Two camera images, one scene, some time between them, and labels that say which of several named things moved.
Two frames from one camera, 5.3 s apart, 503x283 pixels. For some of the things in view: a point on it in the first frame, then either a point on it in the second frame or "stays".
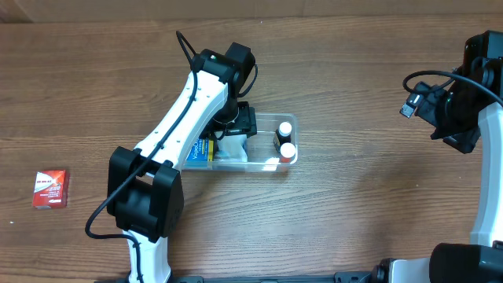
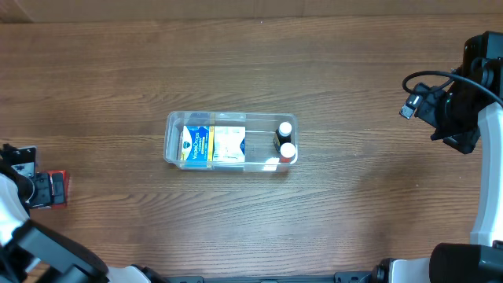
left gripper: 247,115 -> 49,190
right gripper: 465,136 stays
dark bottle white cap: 282,134 stays
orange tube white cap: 287,151 stays
